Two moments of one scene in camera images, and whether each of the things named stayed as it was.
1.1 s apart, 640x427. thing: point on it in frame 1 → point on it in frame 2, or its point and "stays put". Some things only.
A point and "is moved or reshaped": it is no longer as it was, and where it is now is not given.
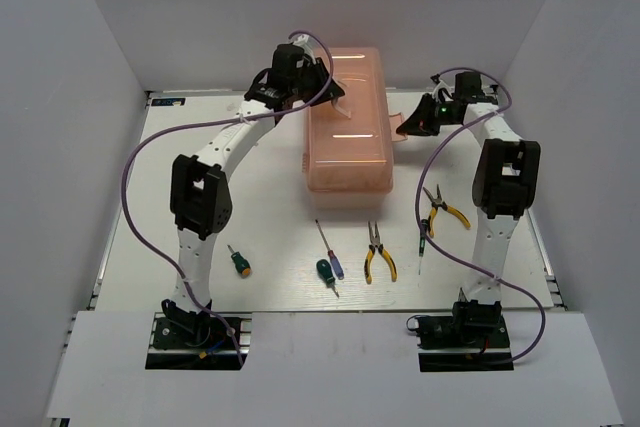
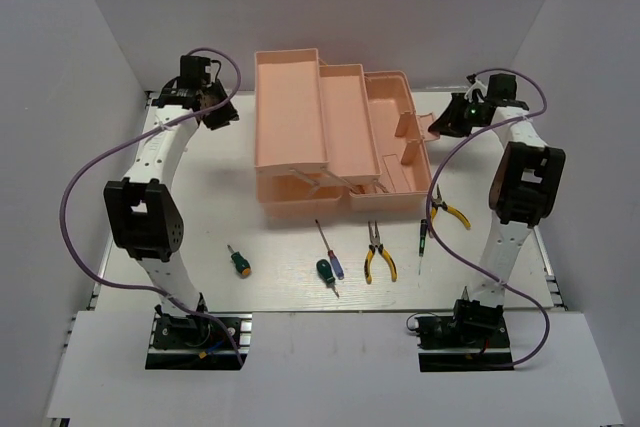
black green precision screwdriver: [424, 224] stays put
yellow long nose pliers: [375, 243] stays put
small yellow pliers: [437, 202] stays put
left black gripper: [320, 71] → [227, 113]
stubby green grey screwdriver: [325, 273] stays put
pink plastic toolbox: [349, 161] is moved or reshaped
